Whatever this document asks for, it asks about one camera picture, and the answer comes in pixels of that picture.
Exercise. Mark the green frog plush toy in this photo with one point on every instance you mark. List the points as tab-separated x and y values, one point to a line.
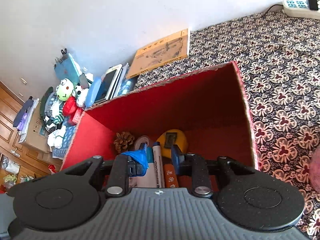
52	104

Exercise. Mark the yellow paperback book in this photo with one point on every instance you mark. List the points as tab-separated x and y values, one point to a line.
161	52

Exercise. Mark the patterned floral table cloth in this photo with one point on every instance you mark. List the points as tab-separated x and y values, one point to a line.
278	59

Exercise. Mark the yellow round toy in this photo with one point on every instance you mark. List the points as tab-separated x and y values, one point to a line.
172	137

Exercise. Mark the white power strip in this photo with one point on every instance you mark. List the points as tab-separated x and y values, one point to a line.
299	9

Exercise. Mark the brown cardboard box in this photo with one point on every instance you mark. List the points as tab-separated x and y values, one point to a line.
37	135

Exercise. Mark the red cardboard storage box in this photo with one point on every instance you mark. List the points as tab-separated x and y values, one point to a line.
209	106

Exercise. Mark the clear packing tape roll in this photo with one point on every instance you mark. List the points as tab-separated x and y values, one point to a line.
142	142

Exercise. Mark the white panda plush toy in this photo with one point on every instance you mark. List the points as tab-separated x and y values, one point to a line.
80	94

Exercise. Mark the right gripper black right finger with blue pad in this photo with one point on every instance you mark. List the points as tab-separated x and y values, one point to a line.
194	166

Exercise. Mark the white tablet device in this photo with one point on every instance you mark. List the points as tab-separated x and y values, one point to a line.
108	83

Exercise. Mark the right gripper black left finger blue tape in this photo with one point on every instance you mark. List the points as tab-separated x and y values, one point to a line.
126	165

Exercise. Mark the blue glasses case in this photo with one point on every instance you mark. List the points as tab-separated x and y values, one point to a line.
92	92

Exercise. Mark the brown pine cone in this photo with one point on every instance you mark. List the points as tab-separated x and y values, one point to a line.
123	141

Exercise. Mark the whiteboard marker pen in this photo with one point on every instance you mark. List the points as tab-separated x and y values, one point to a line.
158	165

